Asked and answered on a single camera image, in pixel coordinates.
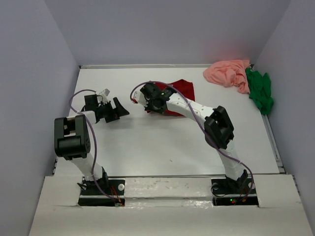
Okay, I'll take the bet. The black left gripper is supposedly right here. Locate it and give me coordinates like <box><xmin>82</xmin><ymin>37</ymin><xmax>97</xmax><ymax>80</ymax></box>
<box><xmin>96</xmin><ymin>98</ymin><xmax>129</xmax><ymax>123</ymax></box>

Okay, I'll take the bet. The dark red t shirt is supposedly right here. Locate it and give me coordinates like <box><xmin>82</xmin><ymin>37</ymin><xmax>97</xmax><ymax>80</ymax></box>
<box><xmin>162</xmin><ymin>79</ymin><xmax>195</xmax><ymax>117</ymax></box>

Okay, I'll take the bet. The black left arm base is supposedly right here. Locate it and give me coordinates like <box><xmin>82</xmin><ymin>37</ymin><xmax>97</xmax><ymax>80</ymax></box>
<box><xmin>77</xmin><ymin>178</ymin><xmax>126</xmax><ymax>207</ymax></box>

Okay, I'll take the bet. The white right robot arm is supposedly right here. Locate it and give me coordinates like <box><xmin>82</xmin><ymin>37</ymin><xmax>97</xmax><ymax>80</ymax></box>
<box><xmin>133</xmin><ymin>83</ymin><xmax>248</xmax><ymax>193</ymax></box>

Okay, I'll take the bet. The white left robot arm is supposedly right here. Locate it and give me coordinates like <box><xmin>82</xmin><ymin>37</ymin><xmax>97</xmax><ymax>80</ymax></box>
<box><xmin>54</xmin><ymin>89</ymin><xmax>129</xmax><ymax>194</ymax></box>

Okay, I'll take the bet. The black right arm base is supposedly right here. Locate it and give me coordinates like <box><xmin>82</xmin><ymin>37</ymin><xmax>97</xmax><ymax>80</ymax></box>
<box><xmin>210</xmin><ymin>178</ymin><xmax>259</xmax><ymax>207</ymax></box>

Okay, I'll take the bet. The pink crumpled t shirt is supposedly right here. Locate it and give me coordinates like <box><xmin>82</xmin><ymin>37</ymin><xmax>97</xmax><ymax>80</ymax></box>
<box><xmin>203</xmin><ymin>59</ymin><xmax>250</xmax><ymax>94</ymax></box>

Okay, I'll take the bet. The white front cover board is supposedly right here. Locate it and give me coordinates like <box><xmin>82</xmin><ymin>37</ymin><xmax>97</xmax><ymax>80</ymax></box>
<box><xmin>30</xmin><ymin>175</ymin><xmax>312</xmax><ymax>236</ymax></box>

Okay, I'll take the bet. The green crumpled t shirt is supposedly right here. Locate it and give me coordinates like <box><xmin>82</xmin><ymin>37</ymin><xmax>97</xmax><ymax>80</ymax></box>
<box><xmin>245</xmin><ymin>68</ymin><xmax>274</xmax><ymax>115</ymax></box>

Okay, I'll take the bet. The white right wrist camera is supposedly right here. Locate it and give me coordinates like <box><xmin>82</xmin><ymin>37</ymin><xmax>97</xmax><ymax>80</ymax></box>
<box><xmin>131</xmin><ymin>90</ymin><xmax>148</xmax><ymax>107</ymax></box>

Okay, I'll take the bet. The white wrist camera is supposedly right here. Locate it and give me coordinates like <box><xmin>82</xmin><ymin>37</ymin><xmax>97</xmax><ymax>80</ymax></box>
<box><xmin>96</xmin><ymin>88</ymin><xmax>110</xmax><ymax>104</ymax></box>
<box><xmin>131</xmin><ymin>90</ymin><xmax>148</xmax><ymax>107</ymax></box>

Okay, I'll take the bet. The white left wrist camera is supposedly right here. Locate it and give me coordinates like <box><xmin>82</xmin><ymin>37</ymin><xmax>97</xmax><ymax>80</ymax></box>
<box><xmin>96</xmin><ymin>88</ymin><xmax>110</xmax><ymax>104</ymax></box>

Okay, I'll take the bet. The aluminium front rail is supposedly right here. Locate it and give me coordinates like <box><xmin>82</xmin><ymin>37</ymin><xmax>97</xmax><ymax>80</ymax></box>
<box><xmin>109</xmin><ymin>175</ymin><xmax>225</xmax><ymax>178</ymax></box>

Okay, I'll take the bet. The aluminium rail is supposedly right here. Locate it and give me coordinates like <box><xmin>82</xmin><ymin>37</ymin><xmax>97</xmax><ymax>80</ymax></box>
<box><xmin>109</xmin><ymin>175</ymin><xmax>225</xmax><ymax>178</ymax></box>
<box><xmin>262</xmin><ymin>115</ymin><xmax>287</xmax><ymax>174</ymax></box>

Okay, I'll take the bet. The aluminium right side rail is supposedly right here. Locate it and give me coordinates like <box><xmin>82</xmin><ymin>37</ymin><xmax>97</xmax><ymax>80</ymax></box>
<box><xmin>262</xmin><ymin>115</ymin><xmax>287</xmax><ymax>174</ymax></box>

